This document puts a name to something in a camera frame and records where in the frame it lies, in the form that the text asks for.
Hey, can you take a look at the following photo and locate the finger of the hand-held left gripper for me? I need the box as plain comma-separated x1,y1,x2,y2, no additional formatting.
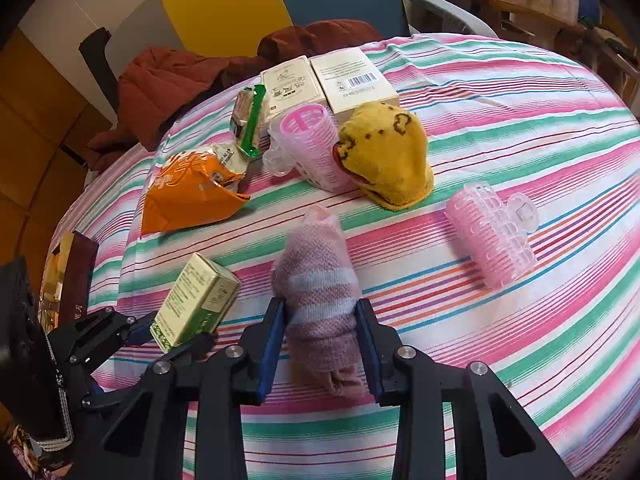
80,331,217,412
51,306,159,372

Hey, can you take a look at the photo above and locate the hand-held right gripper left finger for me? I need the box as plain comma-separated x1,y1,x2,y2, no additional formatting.
70,296,288,480

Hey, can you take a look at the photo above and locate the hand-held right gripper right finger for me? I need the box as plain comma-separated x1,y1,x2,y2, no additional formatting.
354,297,576,480

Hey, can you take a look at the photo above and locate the small green and beige box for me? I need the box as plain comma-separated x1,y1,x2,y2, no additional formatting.
150,252,241,353

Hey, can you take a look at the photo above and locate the dark brown gift bag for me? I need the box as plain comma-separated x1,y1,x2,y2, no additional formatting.
40,230,99,333

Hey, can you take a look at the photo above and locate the pink knitted sock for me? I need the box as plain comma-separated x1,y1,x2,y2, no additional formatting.
271,205,371,400

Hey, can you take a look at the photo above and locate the beige box with barcode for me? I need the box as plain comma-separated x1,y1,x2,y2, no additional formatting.
310,47,401,128

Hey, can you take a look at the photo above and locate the person's left forearm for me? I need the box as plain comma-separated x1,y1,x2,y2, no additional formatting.
2,422,68,480

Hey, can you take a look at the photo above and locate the striped cloth covered desktop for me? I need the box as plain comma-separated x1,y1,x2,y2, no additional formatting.
50,34,640,480

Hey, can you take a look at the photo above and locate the orange snack bag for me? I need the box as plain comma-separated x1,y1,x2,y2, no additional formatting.
140,142,252,236

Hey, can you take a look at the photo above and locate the pink hair roller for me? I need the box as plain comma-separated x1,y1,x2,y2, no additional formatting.
445,181,541,289
262,101,358,193

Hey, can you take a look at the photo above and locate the yellow sock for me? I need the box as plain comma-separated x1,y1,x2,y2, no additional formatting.
332,101,435,211

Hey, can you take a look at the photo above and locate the green-edged cracker packet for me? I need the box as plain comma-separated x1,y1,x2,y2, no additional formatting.
230,85,268,158

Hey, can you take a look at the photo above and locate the reddish brown jacket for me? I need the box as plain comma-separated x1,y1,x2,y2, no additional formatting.
85,20,383,171

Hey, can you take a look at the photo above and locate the black chair armrest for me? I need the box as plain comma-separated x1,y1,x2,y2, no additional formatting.
79,27,121,121

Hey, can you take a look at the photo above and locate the beige box with ornament print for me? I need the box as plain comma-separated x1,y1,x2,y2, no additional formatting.
260,55,329,123

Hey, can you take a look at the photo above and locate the yellow panel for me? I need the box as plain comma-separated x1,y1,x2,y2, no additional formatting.
160,0,296,58

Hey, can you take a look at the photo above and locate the wooden shelf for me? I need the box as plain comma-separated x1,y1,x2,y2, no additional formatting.
415,0,640,91

